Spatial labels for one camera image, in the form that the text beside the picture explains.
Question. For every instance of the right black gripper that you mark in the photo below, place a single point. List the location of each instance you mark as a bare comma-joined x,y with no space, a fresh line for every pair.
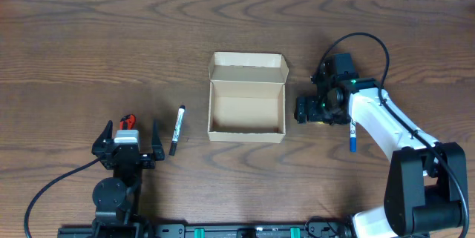
301,109

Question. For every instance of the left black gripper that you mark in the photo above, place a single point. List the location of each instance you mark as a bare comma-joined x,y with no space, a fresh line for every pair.
126,152

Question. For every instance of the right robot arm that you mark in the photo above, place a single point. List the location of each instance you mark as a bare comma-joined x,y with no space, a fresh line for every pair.
427,187

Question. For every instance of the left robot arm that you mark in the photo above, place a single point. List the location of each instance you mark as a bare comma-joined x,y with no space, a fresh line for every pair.
117,197

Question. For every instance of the red utility knife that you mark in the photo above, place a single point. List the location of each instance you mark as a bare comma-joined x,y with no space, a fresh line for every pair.
127,122

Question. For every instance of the blue whiteboard marker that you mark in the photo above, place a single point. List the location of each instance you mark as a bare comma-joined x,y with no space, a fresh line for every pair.
353,137

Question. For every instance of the black whiteboard marker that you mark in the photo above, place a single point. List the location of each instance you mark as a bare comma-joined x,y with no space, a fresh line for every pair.
177,130

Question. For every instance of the open cardboard box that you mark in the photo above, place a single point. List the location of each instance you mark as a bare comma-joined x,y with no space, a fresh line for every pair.
247,99

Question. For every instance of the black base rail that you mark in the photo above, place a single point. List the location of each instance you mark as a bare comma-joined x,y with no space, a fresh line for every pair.
318,229

